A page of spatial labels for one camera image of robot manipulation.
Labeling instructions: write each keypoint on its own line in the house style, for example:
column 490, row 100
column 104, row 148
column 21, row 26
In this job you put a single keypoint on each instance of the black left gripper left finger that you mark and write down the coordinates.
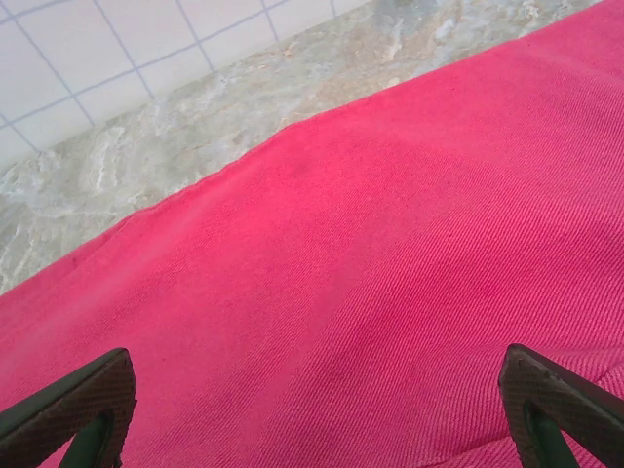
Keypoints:
column 58, row 409

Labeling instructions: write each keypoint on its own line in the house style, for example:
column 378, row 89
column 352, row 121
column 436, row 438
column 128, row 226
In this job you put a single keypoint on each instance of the pink towel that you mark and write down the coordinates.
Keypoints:
column 341, row 268

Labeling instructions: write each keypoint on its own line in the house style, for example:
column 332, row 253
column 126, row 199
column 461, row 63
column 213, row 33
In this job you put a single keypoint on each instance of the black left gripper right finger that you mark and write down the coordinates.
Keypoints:
column 560, row 404

